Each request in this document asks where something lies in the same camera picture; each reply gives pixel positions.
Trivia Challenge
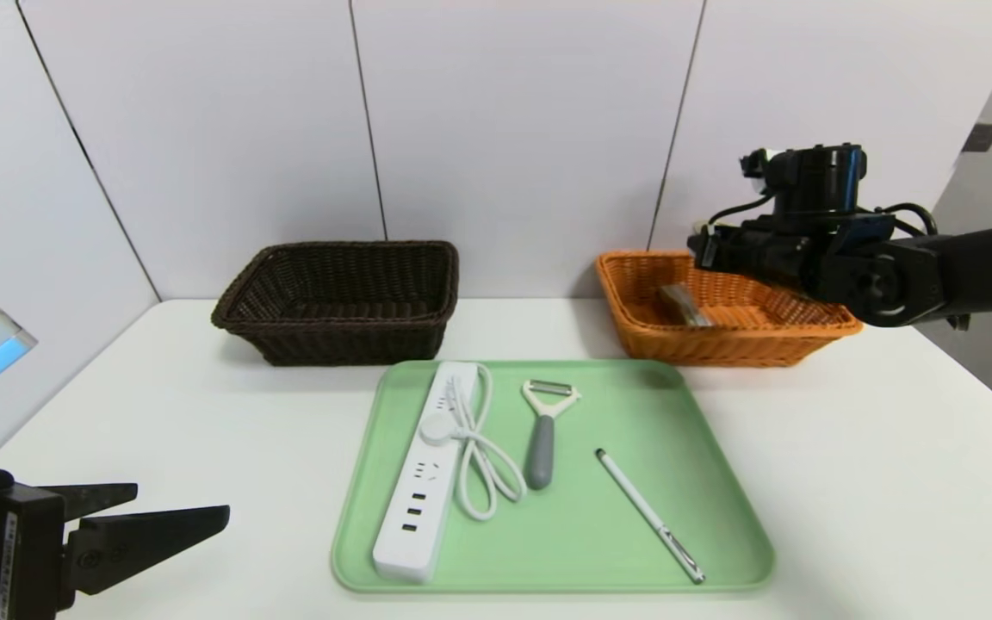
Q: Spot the green plastic tray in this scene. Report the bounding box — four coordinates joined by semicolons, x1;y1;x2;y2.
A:
331;359;777;594

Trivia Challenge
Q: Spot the white power strip with cord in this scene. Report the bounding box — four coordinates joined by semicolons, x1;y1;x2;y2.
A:
372;361;529;584

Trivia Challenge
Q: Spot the white pen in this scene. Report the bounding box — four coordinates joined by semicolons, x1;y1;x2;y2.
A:
594;448;707;585

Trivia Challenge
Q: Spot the peeler with grey handle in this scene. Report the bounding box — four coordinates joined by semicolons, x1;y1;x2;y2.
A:
521;379;583;491

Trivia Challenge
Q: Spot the orange wicker basket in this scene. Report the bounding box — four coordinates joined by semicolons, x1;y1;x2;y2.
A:
595;250;863;369

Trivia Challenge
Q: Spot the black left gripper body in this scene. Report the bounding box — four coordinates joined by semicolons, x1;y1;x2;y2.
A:
0;480;68;620

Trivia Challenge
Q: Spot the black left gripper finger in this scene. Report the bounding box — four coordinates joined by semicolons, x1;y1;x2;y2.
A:
62;504;230;597
34;481;139;523

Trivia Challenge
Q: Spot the dark brown wicker basket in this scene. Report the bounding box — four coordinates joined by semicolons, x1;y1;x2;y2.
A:
211;240;461;368

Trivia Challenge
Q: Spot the chocolate pack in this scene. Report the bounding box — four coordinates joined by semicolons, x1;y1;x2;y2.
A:
656;284;712;328

